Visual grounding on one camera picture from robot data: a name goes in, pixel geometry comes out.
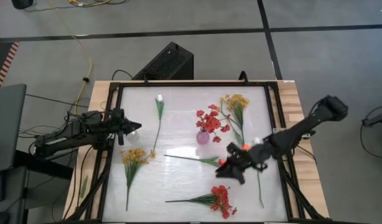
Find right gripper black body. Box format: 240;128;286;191
239;146;273;172

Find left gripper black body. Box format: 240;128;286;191
103;108;120;147

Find green artificial grass stem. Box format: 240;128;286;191
164;154;226;167

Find yellow artificial flower bunch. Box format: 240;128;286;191
219;93;251;147
121;148;157;212

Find red artificial flower bunch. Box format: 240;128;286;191
195;104;231;144
165;185;238;220

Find clear cut-glass vase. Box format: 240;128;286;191
126;129;141;142

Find pink glass vase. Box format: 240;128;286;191
196;129;210;145

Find white glossy table board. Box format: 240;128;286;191
102;86;288;222

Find loose green leaf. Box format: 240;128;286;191
79;175;89;199

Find black computer tower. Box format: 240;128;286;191
131;41;195;81

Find grey laptop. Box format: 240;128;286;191
0;83;27;174

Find black orange striped mat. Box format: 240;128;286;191
0;41;21;90

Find black stand foot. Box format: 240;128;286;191
361;109;382;129

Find black round floor object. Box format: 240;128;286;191
11;0;35;10

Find black tower cable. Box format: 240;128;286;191
111;68;133;82

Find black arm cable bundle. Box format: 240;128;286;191
18;93;90;147

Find yellow floor cable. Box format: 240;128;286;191
46;0;94;108

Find black aluminium table frame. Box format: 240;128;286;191
65;81;332;224

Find black cable loop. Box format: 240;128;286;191
360;105;382;159

